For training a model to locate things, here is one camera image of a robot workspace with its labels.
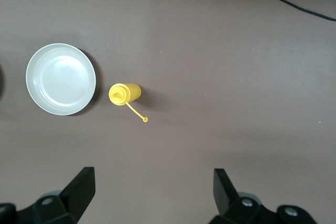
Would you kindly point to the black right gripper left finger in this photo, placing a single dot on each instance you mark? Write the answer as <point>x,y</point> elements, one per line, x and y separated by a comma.
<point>78,195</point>

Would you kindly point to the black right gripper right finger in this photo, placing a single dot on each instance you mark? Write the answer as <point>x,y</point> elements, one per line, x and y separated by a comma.
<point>224,192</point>

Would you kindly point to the yellow mustard squeeze bottle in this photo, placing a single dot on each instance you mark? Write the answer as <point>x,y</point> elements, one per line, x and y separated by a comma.
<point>124,93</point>

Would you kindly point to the beige round plate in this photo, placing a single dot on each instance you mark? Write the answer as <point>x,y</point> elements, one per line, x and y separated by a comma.
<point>61,79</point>

